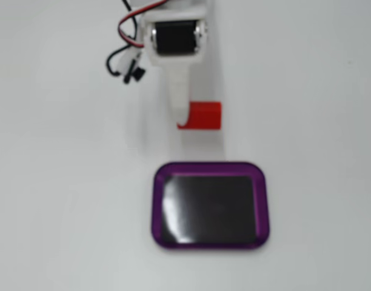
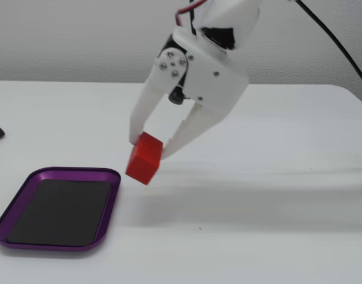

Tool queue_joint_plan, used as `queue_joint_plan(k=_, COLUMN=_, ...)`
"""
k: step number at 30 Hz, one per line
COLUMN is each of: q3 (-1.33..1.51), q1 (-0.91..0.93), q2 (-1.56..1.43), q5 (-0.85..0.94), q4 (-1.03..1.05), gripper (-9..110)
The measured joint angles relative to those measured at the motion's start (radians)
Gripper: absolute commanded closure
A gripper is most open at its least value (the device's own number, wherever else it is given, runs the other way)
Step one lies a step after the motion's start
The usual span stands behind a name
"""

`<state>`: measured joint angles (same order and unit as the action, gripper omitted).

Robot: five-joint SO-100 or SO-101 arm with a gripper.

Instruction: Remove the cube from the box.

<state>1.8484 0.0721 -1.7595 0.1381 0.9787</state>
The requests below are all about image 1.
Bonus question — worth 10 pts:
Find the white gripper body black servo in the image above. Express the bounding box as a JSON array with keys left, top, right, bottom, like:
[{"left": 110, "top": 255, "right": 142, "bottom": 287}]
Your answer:
[{"left": 142, "top": 8, "right": 209, "bottom": 58}]

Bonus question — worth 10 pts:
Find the purple metal tray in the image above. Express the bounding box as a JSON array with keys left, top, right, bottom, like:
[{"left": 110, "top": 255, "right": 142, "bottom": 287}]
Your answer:
[{"left": 151, "top": 161, "right": 270, "bottom": 252}]

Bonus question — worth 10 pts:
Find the red studded block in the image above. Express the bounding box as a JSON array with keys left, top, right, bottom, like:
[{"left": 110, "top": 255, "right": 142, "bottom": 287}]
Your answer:
[{"left": 176, "top": 102, "right": 222, "bottom": 130}]

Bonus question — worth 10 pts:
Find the black tray mat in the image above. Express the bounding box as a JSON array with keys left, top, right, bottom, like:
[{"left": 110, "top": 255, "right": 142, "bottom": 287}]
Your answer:
[{"left": 161, "top": 175, "right": 258, "bottom": 245}]

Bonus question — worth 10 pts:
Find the red black white servo cable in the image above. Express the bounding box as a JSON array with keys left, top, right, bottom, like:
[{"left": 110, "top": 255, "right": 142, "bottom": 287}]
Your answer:
[{"left": 117, "top": 0, "right": 147, "bottom": 49}]

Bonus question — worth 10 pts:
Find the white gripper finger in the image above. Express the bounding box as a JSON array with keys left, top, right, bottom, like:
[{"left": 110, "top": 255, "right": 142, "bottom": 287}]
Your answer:
[{"left": 144, "top": 18, "right": 209, "bottom": 129}]

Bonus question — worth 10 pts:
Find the black white cable connector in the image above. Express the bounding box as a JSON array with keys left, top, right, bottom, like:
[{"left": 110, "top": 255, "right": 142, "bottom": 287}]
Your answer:
[{"left": 118, "top": 50, "right": 147, "bottom": 85}]

